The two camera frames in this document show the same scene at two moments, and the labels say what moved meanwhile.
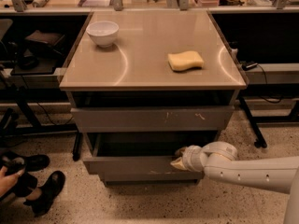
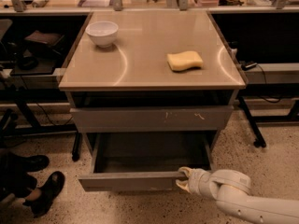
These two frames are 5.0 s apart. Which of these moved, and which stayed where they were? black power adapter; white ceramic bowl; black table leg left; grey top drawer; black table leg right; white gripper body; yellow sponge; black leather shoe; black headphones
Moved: white gripper body
Stayed: black leather shoe; grey top drawer; black power adapter; yellow sponge; white ceramic bowl; black headphones; black table leg left; black table leg right
